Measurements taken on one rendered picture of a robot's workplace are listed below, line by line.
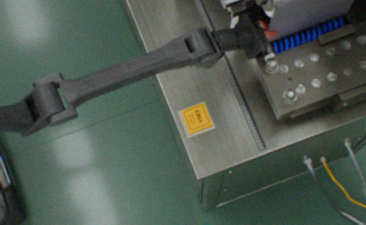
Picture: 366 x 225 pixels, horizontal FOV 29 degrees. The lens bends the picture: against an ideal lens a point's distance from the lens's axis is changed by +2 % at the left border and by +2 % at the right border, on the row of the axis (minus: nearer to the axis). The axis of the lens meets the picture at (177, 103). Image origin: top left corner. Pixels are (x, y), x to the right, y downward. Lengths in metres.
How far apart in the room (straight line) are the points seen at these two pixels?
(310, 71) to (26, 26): 1.56
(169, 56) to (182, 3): 0.45
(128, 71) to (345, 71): 0.60
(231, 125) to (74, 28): 1.28
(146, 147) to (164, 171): 0.13
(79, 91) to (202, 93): 0.48
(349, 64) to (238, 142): 0.36
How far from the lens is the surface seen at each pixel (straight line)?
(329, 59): 1.88
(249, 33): 1.74
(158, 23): 2.03
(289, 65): 1.86
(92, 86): 1.59
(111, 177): 2.83
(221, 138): 1.92
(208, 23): 2.03
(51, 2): 3.10
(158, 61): 1.62
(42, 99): 1.59
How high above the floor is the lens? 2.77
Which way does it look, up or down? 74 degrees down
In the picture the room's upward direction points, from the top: 4 degrees counter-clockwise
